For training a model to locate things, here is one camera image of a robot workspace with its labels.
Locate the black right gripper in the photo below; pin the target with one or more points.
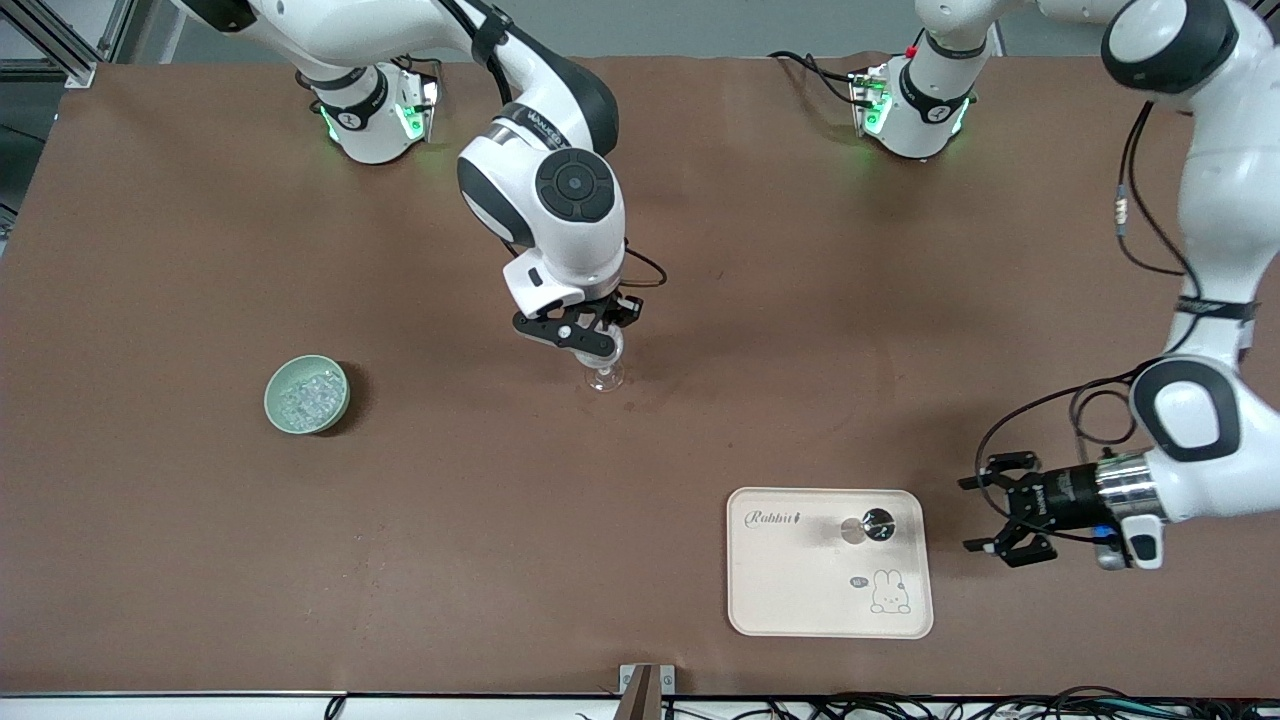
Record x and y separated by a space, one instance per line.
622 309

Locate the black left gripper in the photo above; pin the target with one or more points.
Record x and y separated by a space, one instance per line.
1062 495

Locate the clear wine glass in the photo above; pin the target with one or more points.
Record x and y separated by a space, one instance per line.
604 378

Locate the metal double jigger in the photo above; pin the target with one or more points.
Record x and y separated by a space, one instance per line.
876 523

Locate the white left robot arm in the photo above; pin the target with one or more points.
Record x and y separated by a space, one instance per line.
1230 180

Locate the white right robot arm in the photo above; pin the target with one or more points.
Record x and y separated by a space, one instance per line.
570 190

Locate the clear ice cubes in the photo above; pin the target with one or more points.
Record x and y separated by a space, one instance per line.
310 398

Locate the cream rabbit print tray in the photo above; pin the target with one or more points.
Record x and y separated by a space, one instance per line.
800 590

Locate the green ceramic bowl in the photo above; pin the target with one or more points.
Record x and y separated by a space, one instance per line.
275 410

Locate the brown table mat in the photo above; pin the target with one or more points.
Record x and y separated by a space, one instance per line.
200 550

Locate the grey metal bracket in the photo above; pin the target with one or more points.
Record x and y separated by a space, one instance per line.
667 680

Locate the brown vertical post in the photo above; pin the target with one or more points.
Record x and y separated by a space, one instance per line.
640 695

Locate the aluminium frame profile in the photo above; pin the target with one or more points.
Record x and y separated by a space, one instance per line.
70 45

